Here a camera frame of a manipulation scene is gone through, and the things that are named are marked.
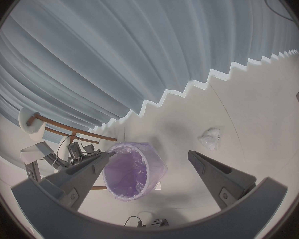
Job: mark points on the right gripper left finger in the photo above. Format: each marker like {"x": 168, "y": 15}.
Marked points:
{"x": 72, "y": 180}

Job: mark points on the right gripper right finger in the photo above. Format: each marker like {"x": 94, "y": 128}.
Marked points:
{"x": 224, "y": 185}

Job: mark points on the purple plastic bag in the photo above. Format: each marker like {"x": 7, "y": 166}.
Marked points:
{"x": 124, "y": 175}

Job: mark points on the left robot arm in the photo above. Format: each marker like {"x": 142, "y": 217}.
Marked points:
{"x": 37, "y": 150}

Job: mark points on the crumpled white paper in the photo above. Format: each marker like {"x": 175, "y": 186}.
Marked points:
{"x": 210, "y": 138}

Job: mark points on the white cushioned wooden chair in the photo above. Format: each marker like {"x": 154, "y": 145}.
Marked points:
{"x": 27, "y": 118}

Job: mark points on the pale blue curtain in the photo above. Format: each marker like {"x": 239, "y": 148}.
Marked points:
{"x": 102, "y": 46}

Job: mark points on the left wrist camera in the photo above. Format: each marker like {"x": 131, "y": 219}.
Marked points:
{"x": 89, "y": 149}

